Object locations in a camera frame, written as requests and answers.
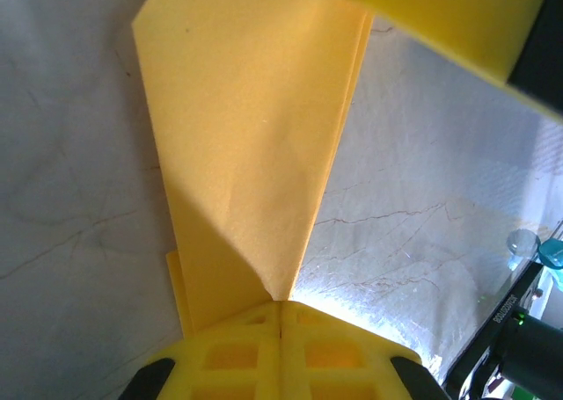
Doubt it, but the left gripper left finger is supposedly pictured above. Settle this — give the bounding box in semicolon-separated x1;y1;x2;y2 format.
117;302;281;400

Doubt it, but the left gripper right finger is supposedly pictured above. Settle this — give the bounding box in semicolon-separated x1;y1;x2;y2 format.
280;302;445;400

